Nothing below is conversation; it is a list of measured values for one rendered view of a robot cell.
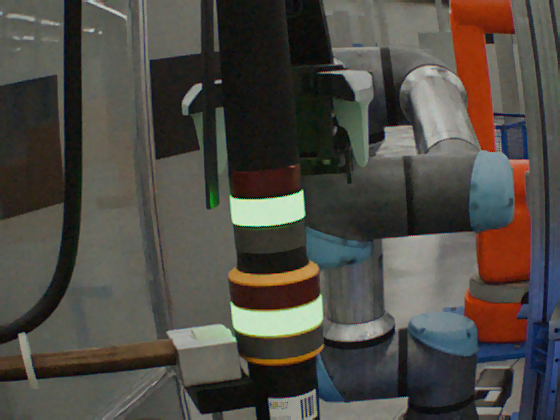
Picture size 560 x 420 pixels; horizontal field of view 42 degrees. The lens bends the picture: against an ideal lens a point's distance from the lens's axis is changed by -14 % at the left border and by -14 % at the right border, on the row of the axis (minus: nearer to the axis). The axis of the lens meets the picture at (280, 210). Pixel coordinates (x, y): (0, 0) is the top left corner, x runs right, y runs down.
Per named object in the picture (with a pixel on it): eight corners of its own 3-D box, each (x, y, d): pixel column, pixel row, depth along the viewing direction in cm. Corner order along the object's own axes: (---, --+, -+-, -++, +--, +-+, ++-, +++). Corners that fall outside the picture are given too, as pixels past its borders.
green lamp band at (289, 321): (247, 341, 38) (244, 317, 38) (224, 316, 42) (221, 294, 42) (335, 325, 40) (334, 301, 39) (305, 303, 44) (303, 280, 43)
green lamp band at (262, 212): (243, 229, 38) (240, 202, 38) (224, 217, 41) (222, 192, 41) (314, 219, 39) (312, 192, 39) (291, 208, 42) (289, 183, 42)
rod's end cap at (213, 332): (193, 337, 39) (233, 331, 39) (184, 325, 41) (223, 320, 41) (199, 373, 39) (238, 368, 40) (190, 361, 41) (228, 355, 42)
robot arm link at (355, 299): (406, 410, 119) (389, 48, 105) (311, 417, 121) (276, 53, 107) (406, 377, 131) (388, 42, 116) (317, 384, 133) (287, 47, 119)
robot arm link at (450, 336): (478, 402, 117) (483, 325, 115) (397, 412, 119) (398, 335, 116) (473, 374, 129) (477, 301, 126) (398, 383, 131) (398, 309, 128)
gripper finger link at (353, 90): (410, 175, 47) (357, 157, 56) (400, 72, 46) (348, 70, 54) (360, 181, 46) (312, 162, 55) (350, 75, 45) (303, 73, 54)
